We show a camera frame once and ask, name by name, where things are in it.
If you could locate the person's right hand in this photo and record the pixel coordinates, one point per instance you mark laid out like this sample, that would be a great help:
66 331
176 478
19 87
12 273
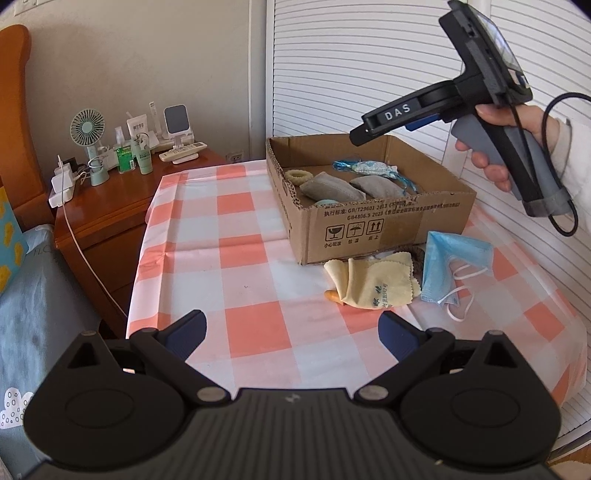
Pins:
526 117

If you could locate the blue cloud print bedding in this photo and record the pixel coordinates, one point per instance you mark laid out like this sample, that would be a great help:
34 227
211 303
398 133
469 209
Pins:
41 323

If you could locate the wooden nightstand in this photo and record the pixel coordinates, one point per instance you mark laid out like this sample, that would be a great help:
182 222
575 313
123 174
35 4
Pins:
115 217

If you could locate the pink white checked tablecloth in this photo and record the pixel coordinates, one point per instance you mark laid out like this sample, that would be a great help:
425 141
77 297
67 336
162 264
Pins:
240 277

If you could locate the light blue face mask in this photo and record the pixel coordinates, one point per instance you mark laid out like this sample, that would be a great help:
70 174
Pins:
455 258

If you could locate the brown cardboard box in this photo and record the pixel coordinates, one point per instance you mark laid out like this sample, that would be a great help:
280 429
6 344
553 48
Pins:
351 230

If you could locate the green bottle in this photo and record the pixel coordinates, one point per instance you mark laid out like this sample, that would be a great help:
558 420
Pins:
124 159

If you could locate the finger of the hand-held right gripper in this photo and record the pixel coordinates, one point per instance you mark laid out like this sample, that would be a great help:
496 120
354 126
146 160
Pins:
422 122
364 134

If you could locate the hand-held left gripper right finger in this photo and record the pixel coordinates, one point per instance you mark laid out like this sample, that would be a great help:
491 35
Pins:
397 334

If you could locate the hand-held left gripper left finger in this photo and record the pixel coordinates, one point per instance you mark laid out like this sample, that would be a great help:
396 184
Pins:
187 334

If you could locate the white wall socket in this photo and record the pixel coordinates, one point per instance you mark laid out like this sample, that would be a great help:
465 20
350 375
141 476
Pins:
236 156
32 3

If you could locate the orange pink fabric piece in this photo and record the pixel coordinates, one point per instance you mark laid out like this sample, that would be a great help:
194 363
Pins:
333 296

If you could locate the clear spray bottle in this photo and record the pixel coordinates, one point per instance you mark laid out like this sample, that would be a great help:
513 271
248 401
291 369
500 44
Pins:
119 136

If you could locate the light blue round toy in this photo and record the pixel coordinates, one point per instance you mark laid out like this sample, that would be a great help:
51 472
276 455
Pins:
327 202

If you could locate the green cosmetic tube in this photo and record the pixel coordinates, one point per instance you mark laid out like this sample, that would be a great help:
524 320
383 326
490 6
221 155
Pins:
143 159

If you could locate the cream fluffy scrunchie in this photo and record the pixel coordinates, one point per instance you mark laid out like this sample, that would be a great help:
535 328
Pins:
291 177

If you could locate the small standing mirror screen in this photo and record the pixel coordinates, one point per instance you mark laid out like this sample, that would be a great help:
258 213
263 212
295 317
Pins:
177 120

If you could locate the white power strip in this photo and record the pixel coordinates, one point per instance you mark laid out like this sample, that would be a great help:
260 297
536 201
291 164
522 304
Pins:
62 196

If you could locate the pale yellow lens cloth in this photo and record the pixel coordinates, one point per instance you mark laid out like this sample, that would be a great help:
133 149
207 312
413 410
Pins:
383 281

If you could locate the white slim upright device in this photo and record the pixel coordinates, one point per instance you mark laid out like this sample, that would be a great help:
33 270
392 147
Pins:
153 117

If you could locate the grey lace-edged pouch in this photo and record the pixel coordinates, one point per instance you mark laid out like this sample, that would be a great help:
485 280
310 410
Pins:
330 187

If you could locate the wooden bed headboard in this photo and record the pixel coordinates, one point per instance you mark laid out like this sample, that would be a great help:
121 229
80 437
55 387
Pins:
18 115

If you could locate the person's right forearm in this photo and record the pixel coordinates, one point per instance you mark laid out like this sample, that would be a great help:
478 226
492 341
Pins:
575 161

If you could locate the dark brown knitted cloth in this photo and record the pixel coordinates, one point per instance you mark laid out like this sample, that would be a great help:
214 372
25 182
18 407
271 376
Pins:
417 263

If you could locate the mint green desk fan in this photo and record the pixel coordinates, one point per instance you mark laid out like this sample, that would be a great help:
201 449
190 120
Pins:
87 127

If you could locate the white remote control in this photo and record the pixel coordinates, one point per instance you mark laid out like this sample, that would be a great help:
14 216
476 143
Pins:
185 159
182 151

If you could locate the black power adapter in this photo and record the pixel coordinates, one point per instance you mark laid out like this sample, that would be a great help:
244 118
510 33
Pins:
71 166

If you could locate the white charger plug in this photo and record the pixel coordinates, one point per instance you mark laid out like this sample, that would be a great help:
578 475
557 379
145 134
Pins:
62 175

